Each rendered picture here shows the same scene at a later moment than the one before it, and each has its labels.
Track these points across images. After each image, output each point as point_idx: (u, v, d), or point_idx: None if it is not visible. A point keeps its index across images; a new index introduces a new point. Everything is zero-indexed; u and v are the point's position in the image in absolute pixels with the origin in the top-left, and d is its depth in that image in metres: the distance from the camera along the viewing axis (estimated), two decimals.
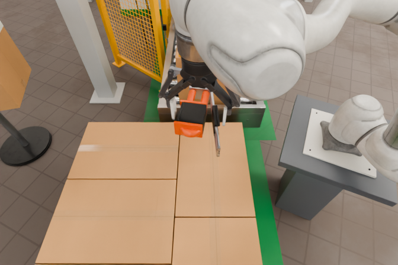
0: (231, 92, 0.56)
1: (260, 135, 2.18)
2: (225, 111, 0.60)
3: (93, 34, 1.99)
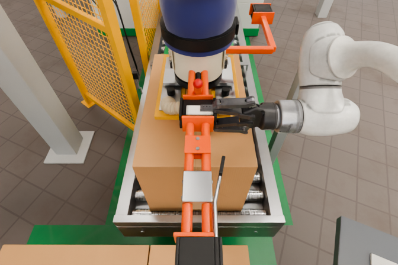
0: (235, 99, 0.62)
1: None
2: (208, 106, 0.65)
3: (34, 84, 1.40)
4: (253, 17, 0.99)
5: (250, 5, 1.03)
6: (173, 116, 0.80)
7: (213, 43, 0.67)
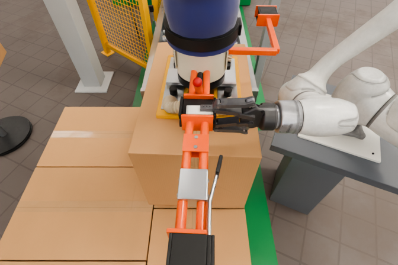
0: (235, 99, 0.62)
1: None
2: (208, 106, 0.65)
3: (75, 15, 1.86)
4: (259, 19, 0.99)
5: (256, 7, 1.03)
6: (174, 115, 0.81)
7: (215, 43, 0.67)
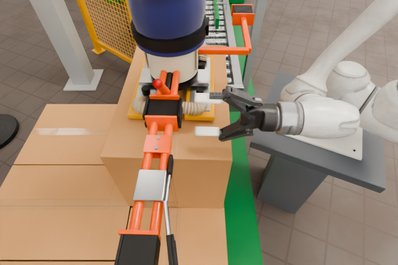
0: (244, 93, 0.60)
1: None
2: None
3: (61, 12, 1.83)
4: (234, 18, 0.99)
5: (232, 6, 1.03)
6: None
7: (180, 44, 0.67)
